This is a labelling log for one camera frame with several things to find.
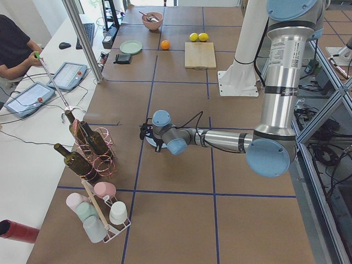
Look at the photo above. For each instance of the aluminium frame post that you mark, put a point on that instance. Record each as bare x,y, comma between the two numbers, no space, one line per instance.
74,17

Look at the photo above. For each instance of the black power strip box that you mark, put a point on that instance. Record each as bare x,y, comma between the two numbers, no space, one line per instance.
109,37

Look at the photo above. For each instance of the orange fruit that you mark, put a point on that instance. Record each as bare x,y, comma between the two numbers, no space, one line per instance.
165,45

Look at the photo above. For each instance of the yellow lemon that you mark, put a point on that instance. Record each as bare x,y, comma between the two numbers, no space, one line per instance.
203,37
193,37

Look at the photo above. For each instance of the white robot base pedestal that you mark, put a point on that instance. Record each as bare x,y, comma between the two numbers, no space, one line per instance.
240,79

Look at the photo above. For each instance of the pink bowl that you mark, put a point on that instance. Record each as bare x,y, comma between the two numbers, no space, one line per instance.
153,26

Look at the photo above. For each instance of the dark grey folded cloth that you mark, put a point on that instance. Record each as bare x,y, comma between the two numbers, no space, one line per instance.
122,58

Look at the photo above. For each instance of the light blue plate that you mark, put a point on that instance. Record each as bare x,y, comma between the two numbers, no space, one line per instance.
152,142

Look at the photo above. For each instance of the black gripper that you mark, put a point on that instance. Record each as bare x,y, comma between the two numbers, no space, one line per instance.
157,142

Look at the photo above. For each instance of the red cardboard tube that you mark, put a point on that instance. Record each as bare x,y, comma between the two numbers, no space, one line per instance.
18,232

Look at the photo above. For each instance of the far teach pendant tablet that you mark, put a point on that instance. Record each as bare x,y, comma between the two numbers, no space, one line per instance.
69,75

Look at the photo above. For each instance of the metal reacher grabber stick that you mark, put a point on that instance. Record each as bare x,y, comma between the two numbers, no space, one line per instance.
68,107

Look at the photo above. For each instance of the dark wine bottle upper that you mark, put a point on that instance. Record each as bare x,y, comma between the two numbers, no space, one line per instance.
95,140

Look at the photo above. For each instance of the wooden rack handle rod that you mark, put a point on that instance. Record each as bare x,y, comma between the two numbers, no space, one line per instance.
88,188

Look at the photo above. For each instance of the white wire cup rack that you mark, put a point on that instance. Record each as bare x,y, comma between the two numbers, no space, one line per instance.
115,230

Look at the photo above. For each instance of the wooden cutting board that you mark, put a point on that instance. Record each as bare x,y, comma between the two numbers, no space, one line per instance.
200,55

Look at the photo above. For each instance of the dark wine bottle upright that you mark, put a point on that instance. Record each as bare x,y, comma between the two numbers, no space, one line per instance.
75,129

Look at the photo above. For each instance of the black computer mouse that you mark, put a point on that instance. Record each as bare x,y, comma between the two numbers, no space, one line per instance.
64,45

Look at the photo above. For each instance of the teach pendant tablet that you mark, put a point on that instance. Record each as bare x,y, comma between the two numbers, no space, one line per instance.
69,75
30,100

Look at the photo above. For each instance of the dark wine bottle lower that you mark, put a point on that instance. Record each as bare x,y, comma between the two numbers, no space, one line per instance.
78,164

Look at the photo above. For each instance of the lower yellow lemon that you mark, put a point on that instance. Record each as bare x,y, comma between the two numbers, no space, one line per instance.
193,37

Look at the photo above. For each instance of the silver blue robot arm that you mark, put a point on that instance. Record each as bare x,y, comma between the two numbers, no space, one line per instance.
270,149

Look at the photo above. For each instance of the person in black shirt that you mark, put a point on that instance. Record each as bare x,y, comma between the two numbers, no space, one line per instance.
17,50

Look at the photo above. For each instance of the white cup right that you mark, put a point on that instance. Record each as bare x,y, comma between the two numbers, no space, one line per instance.
118,213

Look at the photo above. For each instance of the pale pink cup left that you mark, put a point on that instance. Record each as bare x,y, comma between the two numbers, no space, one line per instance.
73,200

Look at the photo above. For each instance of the light grey cup bottom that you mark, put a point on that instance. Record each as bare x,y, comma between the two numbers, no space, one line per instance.
94,229

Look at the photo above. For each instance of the upper yellow lemon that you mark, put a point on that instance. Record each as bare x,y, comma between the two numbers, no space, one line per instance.
203,37

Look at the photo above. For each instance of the metal spoon in bowl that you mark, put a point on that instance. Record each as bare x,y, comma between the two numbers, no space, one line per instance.
150,17

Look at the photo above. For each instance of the copper wire bottle rack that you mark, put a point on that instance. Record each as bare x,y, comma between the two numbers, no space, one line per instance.
103,164

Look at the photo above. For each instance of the light green plate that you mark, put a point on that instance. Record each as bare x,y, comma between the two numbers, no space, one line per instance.
131,47

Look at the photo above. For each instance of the pink cup top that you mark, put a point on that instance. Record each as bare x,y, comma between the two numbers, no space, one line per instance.
104,188

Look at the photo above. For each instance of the near teach pendant tablet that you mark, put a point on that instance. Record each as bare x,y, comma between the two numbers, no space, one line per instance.
30,100

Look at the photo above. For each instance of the black keyboard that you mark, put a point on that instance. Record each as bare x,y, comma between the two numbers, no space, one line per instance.
89,29

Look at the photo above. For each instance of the mint green cup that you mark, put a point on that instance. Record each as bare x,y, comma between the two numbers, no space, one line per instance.
85,210

